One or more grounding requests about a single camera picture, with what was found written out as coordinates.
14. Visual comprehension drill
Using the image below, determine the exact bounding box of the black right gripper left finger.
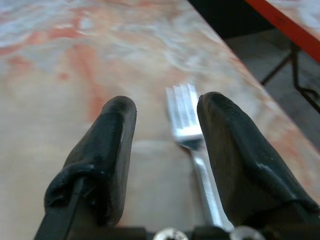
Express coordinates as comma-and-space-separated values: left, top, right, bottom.
33, 95, 138, 240

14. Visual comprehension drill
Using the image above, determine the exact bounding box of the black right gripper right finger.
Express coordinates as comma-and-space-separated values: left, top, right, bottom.
196, 91, 320, 240

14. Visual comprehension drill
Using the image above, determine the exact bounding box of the silver metal fork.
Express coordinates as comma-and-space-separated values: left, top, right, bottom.
164, 83, 235, 232

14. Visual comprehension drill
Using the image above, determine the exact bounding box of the orange-edged folding table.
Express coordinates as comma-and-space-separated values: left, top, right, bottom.
243, 0, 320, 114

